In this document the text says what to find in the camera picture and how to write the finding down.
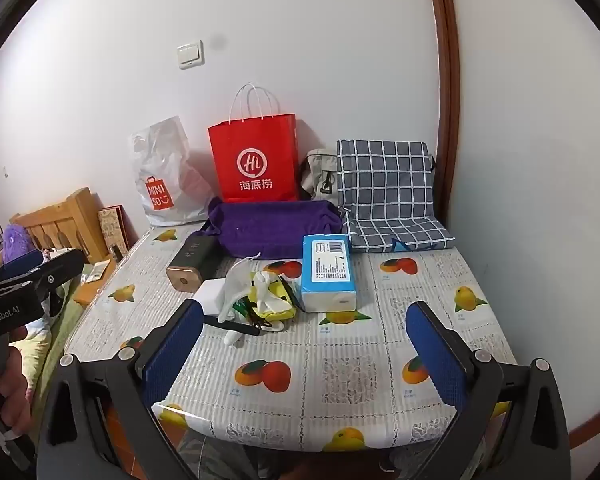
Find person's left hand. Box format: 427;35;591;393
0;327;33;441

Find wooden headboard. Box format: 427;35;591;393
10;187;118;266

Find beige canvas bag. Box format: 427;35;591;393
300;148;342;206

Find small white box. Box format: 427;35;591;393
194;279;228;317

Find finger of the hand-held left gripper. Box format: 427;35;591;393
0;249;46;286
27;249;87;318

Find red paper bag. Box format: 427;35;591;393
208;81;301;204

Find patterned brown box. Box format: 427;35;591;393
97;204;129;261

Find brown wooden door frame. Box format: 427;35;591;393
424;0;463;221

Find person's grey trousers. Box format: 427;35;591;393
175;427;433;480

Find purple fabric basket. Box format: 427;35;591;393
205;198;343;261

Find white plastic shopping bag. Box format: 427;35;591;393
128;115;216;228

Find purple plush toy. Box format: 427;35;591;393
1;224;35;263

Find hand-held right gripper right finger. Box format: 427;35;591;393
405;301;573;480

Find grey checked cushion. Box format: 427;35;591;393
336;139;457;255

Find black strap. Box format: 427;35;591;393
202;315;261;336

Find translucent white drawstring pouch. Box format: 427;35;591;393
219;256;259;322

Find yellow zip pouch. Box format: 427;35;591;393
235;270;298;331

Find white light switch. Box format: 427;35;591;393
176;40;204;69

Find dark wooden speaker box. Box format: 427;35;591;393
165;236;226;292

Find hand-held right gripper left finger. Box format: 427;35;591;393
37;299;206;480

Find blue tissue pack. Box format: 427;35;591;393
299;234;358;313

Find fruit print tablecloth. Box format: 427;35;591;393
62;222;518;453

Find wooden bedside table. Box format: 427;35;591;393
72;260;118;308

